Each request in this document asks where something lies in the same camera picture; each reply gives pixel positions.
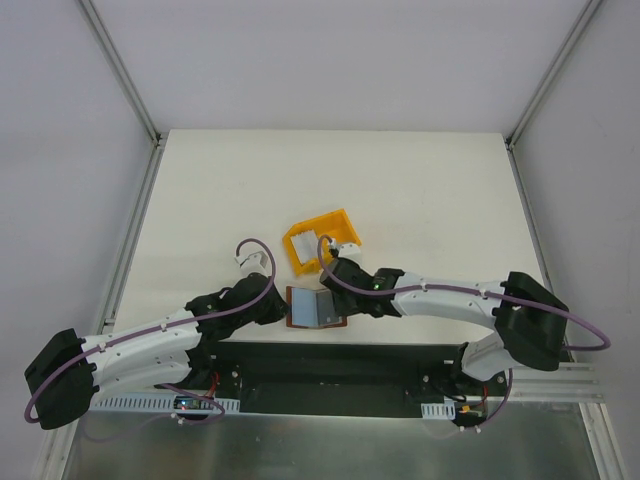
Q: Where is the brown leather card holder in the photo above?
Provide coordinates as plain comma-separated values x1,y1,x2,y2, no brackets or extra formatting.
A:
286,286,348,330

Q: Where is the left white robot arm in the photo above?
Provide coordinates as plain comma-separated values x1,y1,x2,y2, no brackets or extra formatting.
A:
24,273,288,430

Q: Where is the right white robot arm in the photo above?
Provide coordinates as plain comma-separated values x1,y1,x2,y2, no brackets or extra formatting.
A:
320,258,568,395

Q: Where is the stack of credit cards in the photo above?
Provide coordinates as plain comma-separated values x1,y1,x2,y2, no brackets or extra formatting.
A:
291,230,318,265

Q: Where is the yellow plastic bin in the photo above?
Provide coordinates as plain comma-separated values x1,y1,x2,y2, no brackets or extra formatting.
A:
282,209,362,277

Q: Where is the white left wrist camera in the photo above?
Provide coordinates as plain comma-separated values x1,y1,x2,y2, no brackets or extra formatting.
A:
235,251,270,277

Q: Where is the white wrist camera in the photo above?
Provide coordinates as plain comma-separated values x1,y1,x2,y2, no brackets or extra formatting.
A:
328,239,362,263
235,251,270,277

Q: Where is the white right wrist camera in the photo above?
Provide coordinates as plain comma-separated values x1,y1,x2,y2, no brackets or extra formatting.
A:
328,239,362,263

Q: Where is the left white cable duct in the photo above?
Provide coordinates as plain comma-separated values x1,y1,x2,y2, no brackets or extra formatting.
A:
90,393,241,415

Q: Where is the white cable duct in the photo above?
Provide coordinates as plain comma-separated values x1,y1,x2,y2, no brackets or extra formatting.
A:
420,401,456,421
90,393,241,415

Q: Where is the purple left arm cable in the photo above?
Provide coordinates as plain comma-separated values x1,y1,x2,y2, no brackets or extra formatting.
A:
22,238,277,426

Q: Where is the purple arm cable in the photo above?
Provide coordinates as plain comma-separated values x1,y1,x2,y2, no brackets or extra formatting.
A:
317,234,612,352
22,238,277,426

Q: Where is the right white cable duct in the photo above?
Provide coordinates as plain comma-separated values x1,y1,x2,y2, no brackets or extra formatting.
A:
420,401,456,421

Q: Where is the aluminium front rail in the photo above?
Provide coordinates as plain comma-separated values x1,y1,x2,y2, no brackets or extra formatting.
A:
63,364,607,402

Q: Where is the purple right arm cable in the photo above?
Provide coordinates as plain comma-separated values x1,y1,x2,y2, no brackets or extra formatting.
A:
317,234,612,352

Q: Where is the left aluminium frame post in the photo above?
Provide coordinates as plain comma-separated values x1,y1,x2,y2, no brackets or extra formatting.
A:
75,0,163,147

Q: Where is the aluminium frame post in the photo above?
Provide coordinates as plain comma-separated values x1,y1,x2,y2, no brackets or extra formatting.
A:
505,0,606,151
75,0,163,147

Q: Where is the right aluminium frame post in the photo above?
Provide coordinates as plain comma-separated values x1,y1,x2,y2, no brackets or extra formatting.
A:
505,0,606,151

